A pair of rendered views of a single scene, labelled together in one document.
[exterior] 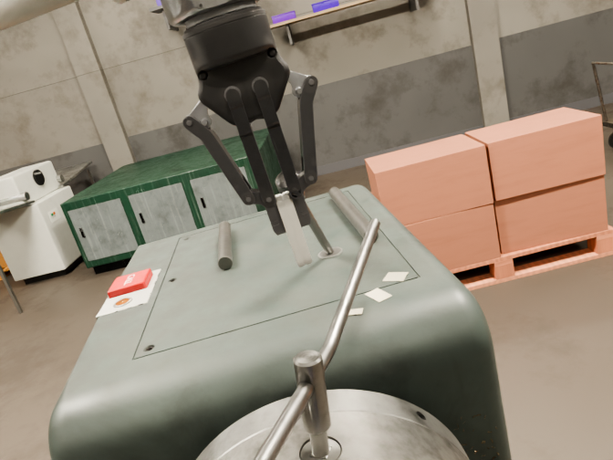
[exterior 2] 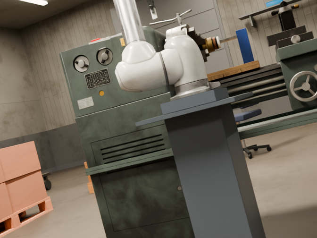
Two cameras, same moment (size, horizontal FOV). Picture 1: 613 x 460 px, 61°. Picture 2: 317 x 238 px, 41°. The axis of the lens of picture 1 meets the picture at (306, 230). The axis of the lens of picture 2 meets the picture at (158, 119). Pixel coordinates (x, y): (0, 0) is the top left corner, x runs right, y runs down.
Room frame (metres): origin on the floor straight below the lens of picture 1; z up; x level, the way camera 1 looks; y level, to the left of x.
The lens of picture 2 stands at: (-0.13, 2.56, 0.76)
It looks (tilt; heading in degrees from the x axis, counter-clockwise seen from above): 1 degrees down; 287
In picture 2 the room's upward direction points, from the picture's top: 15 degrees counter-clockwise
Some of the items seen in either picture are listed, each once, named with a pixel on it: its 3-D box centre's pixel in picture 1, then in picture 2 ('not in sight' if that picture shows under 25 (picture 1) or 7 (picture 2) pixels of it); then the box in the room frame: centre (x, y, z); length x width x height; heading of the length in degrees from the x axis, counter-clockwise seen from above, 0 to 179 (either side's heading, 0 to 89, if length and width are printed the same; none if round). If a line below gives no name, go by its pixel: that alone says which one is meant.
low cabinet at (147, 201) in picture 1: (191, 193); not in sight; (5.75, 1.15, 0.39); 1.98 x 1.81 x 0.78; 84
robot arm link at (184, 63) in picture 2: not in sight; (182, 60); (0.25, 0.68, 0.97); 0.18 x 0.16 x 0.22; 18
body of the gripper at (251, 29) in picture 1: (239, 69); not in sight; (0.49, 0.02, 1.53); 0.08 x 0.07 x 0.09; 92
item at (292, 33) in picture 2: not in sight; (286, 36); (-0.23, 0.12, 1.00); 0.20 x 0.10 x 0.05; 2
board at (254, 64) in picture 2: not in sight; (234, 72); (0.10, 0.05, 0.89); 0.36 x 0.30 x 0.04; 92
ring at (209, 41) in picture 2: not in sight; (210, 44); (0.19, 0.05, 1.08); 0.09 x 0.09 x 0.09; 2
